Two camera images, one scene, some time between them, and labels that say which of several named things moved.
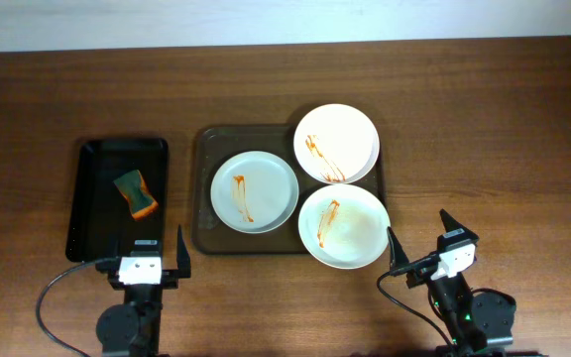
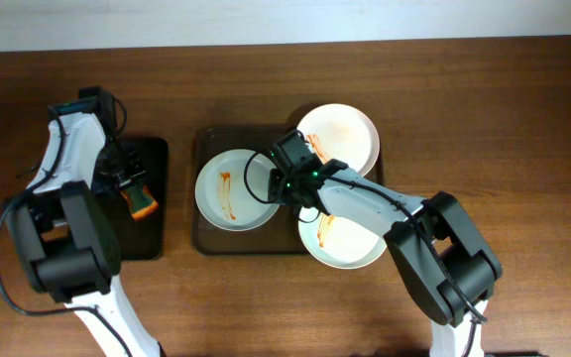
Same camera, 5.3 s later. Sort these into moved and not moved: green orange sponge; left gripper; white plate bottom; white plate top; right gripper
Moved: left gripper; right gripper
Not moved: white plate top; white plate bottom; green orange sponge
